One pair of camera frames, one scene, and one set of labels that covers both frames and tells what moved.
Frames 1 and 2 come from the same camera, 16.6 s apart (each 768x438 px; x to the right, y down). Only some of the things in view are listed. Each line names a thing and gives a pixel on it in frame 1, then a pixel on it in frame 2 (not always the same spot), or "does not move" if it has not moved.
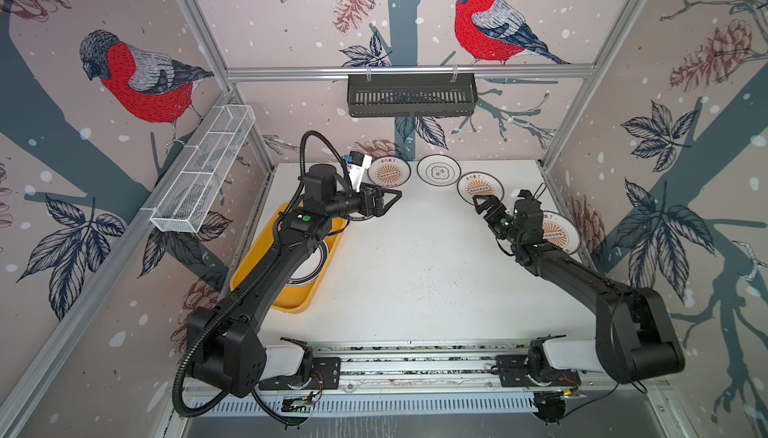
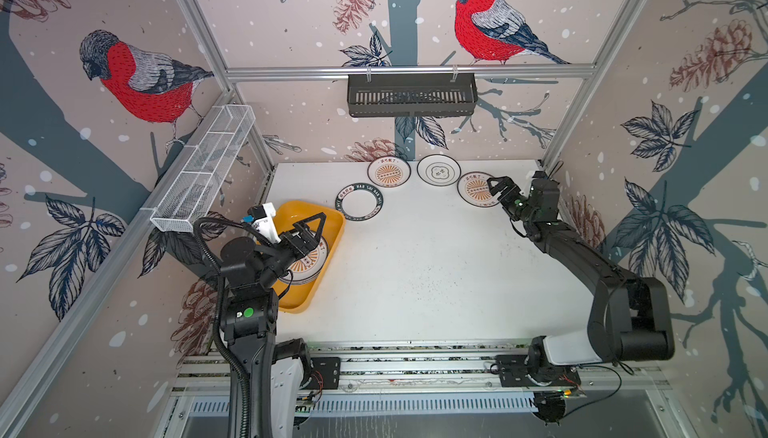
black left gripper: [377, 209] to [304, 236]
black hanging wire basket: [412, 97] does not move
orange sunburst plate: [480, 183] does not move
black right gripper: [493, 215] to [508, 197]
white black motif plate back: [438, 170] does not move
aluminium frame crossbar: [255, 73] does not move
